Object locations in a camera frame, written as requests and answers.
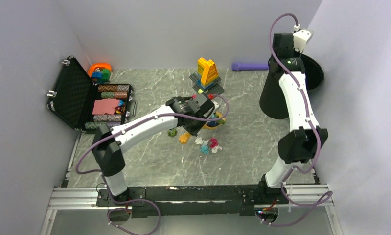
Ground green crumpled paper scrap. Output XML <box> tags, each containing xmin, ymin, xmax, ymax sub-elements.
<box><xmin>167</xmin><ymin>128</ymin><xmax>177</xmax><ymax>137</ymax></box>

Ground black poker chip case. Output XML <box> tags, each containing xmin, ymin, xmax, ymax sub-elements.
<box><xmin>46</xmin><ymin>56</ymin><xmax>136</xmax><ymax>133</ymax></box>

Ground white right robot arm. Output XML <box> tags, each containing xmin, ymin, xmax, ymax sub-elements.
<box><xmin>257</xmin><ymin>29</ymin><xmax>328</xmax><ymax>204</ymax></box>

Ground white scrap under scoop handle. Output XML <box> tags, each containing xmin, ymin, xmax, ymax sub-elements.
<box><xmin>211</xmin><ymin>145</ymin><xmax>223</xmax><ymax>154</ymax></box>

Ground black ribbed waste bin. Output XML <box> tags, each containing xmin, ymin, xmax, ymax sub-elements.
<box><xmin>259</xmin><ymin>53</ymin><xmax>324</xmax><ymax>119</ymax></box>

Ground yellow block tower on plate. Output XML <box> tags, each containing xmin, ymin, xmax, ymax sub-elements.
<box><xmin>189</xmin><ymin>57</ymin><xmax>225</xmax><ymax>98</ymax></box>

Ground magenta scrap under scoop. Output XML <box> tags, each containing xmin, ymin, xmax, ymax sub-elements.
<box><xmin>209</xmin><ymin>138</ymin><xmax>219</xmax><ymax>149</ymax></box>

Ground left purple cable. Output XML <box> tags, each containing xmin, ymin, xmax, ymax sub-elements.
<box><xmin>75</xmin><ymin>94</ymin><xmax>230</xmax><ymax>235</ymax></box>

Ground teal scrap front centre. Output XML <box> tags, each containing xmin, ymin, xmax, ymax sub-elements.
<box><xmin>200</xmin><ymin>145</ymin><xmax>209</xmax><ymax>154</ymax></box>

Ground yellow slotted plastic scoop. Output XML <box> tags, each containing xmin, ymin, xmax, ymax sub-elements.
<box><xmin>178</xmin><ymin>111</ymin><xmax>226</xmax><ymax>144</ymax></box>

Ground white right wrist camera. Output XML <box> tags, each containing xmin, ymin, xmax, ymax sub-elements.
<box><xmin>293</xmin><ymin>29</ymin><xmax>313</xmax><ymax>53</ymax></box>

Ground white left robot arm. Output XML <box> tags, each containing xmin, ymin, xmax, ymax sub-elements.
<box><xmin>92</xmin><ymin>93</ymin><xmax>219</xmax><ymax>206</ymax></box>

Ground purple cable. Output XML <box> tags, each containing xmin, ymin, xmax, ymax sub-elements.
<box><xmin>75</xmin><ymin>94</ymin><xmax>230</xmax><ymax>235</ymax></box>
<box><xmin>255</xmin><ymin>13</ymin><xmax>333</xmax><ymax>228</ymax></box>

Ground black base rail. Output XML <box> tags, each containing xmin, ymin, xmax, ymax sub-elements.
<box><xmin>96</xmin><ymin>182</ymin><xmax>288</xmax><ymax>218</ymax></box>

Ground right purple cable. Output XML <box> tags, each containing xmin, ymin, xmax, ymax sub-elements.
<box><xmin>255</xmin><ymin>13</ymin><xmax>333</xmax><ymax>228</ymax></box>

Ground white paper scrap in scoop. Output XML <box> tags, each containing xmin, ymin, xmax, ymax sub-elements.
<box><xmin>195</xmin><ymin>137</ymin><xmax>204</xmax><ymax>145</ymax></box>

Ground purple cylinder tube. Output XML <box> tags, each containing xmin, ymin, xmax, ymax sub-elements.
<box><xmin>231</xmin><ymin>62</ymin><xmax>269</xmax><ymax>71</ymax></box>

